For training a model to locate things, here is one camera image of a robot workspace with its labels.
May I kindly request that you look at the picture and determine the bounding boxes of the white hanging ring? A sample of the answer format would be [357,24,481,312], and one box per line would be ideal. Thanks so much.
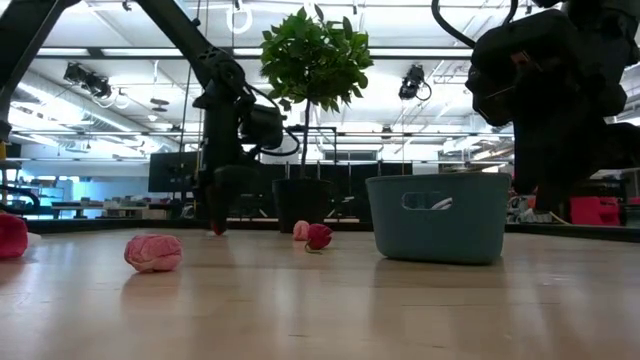
[225,2,255,35]

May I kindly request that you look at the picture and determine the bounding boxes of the black curved hose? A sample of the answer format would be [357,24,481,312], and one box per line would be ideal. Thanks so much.
[0,183,41,214]

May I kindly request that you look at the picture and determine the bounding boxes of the green leafy artificial plant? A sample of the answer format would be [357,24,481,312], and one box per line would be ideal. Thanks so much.
[259,4,375,181]

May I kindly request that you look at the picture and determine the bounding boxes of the thin black hanging cable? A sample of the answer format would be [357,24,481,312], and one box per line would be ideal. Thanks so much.
[178,64,194,151]

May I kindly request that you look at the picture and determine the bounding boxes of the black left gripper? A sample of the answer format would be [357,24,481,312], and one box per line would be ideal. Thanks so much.
[193,82,261,235]

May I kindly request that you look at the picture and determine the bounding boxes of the black standing monitor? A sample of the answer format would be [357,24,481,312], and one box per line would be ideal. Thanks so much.
[148,151,201,194]

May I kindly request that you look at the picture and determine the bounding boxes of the black plant pot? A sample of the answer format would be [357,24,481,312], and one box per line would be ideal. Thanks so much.
[271,178,335,235]

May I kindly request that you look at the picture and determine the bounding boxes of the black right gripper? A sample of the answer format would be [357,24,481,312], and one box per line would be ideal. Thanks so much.
[464,9,629,211]

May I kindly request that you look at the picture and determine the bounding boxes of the black ceiling-mounted camera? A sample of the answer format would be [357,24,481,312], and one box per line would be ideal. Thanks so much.
[398,63,432,102]
[63,62,114,100]

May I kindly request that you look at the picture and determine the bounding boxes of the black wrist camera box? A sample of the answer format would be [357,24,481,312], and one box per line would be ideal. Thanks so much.
[238,103,286,151]

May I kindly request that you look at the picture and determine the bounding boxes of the red folded cloth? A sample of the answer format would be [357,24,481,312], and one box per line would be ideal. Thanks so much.
[0,213,30,260]

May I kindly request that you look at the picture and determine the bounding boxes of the teal plastic tupperware bin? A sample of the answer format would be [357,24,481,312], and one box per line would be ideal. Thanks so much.
[365,172,513,266]

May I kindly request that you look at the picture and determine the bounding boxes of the large red storage bin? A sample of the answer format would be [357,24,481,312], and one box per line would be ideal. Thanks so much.
[569,195,624,227]

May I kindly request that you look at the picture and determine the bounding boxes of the black partition panels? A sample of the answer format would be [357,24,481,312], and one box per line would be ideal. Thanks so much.
[225,160,414,221]

